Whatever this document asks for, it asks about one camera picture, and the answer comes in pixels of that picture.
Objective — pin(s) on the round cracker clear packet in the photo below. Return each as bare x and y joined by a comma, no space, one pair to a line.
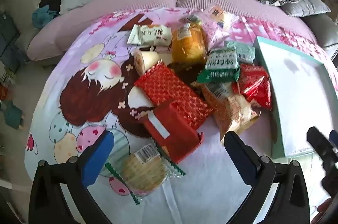
144,171

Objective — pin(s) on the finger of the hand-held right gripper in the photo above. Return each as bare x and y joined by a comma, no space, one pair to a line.
323,147
334,138

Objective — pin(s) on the pink clear cake packet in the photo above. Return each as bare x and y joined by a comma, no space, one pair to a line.
219,18

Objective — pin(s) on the teal fabric object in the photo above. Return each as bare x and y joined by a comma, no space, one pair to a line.
12,115

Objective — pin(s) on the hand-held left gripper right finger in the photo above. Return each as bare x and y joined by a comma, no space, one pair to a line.
241,160

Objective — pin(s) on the green and white snack packet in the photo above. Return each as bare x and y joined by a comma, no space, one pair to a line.
219,65

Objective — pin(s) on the dark brown snack packet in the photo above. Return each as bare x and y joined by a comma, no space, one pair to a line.
184,72

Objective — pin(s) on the red crinkled snack packet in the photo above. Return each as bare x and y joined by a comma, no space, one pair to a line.
254,86

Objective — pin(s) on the printed cartoon blanket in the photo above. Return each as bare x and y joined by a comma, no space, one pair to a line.
211,187

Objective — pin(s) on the beige bread packet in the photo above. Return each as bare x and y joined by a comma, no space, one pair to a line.
237,113

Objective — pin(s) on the grey pillow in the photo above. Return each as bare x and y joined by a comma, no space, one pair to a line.
307,7

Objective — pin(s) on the teal box lid tray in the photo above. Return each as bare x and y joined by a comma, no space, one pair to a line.
298,97

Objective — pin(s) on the orange bread packet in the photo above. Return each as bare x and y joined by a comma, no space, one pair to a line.
188,47

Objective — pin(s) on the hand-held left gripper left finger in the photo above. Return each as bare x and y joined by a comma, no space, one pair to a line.
97,158

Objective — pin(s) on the teal cloth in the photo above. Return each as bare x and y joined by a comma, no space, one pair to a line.
43,18

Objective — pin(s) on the red snack box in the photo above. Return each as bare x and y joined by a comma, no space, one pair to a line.
177,134

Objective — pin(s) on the red diamond-patterned snack packet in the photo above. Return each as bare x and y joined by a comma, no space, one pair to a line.
171,89

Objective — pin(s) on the person's right hand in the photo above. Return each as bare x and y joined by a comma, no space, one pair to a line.
328,210

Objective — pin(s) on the light green snack packet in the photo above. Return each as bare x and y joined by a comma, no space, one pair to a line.
244,52

